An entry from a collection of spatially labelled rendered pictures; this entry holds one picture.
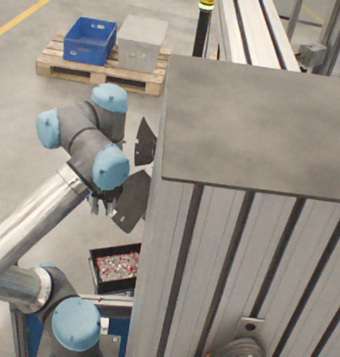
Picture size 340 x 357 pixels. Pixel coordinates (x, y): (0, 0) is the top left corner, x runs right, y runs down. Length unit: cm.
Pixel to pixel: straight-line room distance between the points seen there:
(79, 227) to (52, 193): 234
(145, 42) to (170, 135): 412
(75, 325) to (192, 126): 83
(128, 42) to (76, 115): 365
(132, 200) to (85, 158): 104
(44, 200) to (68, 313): 43
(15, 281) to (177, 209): 80
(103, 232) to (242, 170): 278
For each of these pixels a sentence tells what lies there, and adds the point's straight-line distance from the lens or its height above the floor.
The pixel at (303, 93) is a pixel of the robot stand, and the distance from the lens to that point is 60.
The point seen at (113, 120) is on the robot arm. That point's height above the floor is 173.
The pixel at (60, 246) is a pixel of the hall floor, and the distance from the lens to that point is 310.
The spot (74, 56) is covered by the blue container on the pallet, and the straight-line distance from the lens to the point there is 480.
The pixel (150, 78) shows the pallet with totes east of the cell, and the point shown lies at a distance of 466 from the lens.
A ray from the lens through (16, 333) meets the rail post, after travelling 196.
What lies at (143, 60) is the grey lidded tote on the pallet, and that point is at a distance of 467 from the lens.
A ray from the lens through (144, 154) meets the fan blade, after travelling 212.
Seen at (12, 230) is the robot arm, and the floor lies 165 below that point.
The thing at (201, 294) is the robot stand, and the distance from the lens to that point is 52.
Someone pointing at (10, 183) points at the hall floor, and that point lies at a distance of 356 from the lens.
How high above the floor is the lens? 228
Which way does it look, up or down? 38 degrees down
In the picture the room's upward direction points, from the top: 10 degrees clockwise
